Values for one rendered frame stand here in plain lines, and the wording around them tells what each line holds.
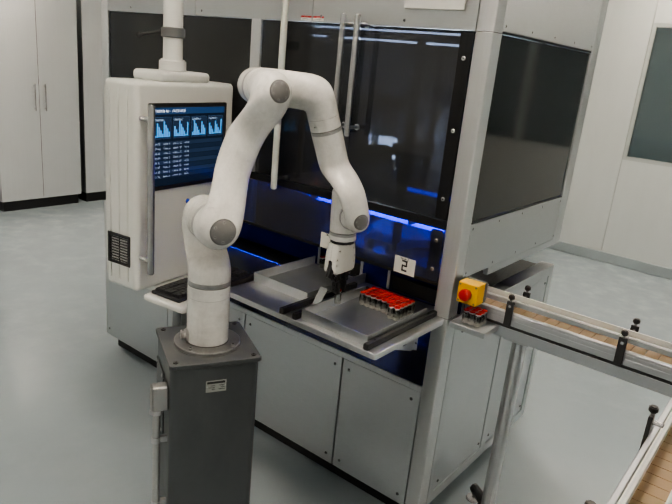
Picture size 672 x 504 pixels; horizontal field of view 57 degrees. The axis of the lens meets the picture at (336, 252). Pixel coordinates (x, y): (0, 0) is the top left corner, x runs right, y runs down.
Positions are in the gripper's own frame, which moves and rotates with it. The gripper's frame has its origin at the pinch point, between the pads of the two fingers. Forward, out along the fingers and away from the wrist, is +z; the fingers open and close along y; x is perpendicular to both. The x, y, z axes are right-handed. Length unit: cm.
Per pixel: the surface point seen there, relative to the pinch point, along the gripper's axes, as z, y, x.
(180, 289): 16, 17, -60
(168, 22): -76, 4, -84
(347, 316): 11.4, -4.3, 1.1
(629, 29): -102, -491, -81
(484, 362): 43, -68, 22
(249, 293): 11.2, 7.8, -33.3
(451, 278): -2.2, -30.3, 22.9
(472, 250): -9.9, -41.0, 23.5
